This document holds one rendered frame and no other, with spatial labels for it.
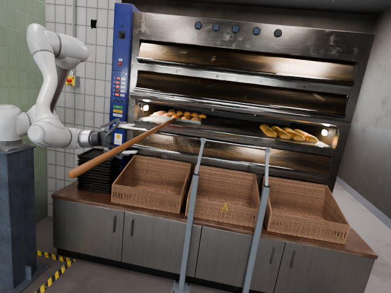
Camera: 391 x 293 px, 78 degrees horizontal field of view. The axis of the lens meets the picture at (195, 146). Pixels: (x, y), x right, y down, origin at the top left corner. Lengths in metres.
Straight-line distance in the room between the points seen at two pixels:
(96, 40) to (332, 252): 2.54
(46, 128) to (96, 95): 1.36
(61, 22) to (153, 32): 0.86
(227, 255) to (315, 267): 0.63
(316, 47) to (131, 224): 2.00
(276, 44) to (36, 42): 1.66
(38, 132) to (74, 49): 0.63
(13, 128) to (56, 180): 1.14
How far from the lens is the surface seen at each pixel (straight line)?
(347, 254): 2.11
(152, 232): 1.99
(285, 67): 2.21
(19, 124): 1.90
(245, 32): 2.21
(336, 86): 2.31
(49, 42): 1.57
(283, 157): 2.28
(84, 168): 0.94
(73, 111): 2.62
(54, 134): 1.18
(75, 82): 2.52
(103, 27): 2.50
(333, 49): 2.32
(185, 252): 1.94
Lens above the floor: 1.50
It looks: 13 degrees down
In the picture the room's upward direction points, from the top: 7 degrees clockwise
